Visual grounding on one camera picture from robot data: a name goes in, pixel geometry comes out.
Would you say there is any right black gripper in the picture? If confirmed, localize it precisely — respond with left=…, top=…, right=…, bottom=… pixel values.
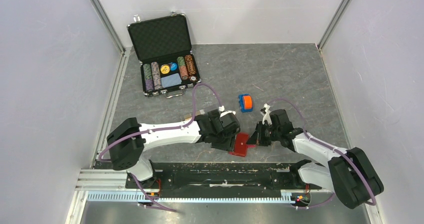
left=246, top=121, right=281, bottom=147

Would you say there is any red leather card holder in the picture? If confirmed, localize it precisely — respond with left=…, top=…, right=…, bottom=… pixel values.
left=228, top=132, right=256, bottom=157

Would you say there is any clear box with black cards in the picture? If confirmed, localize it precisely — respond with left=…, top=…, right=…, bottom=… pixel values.
left=181, top=104, right=222, bottom=121

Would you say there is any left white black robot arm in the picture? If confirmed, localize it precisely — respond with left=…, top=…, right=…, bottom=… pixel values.
left=98, top=109, right=240, bottom=188

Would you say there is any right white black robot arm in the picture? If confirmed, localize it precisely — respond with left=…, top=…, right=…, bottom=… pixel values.
left=248, top=105, right=385, bottom=209

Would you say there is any blue card deck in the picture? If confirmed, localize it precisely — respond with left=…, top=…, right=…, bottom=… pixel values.
left=161, top=73, right=182, bottom=88

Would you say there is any blue orange tape dispenser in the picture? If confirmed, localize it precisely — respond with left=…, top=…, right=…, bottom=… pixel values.
left=238, top=94, right=253, bottom=113

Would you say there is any blue poker chip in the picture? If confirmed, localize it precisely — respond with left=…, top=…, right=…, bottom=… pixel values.
left=169, top=62, right=178, bottom=71

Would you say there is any yellow poker chip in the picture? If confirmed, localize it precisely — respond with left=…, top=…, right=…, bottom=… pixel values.
left=160, top=64, right=171, bottom=74

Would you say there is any black poker chip case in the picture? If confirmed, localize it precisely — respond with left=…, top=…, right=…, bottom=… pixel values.
left=127, top=13, right=202, bottom=97

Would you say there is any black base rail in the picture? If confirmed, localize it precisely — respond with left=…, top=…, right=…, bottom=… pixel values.
left=140, top=160, right=335, bottom=199

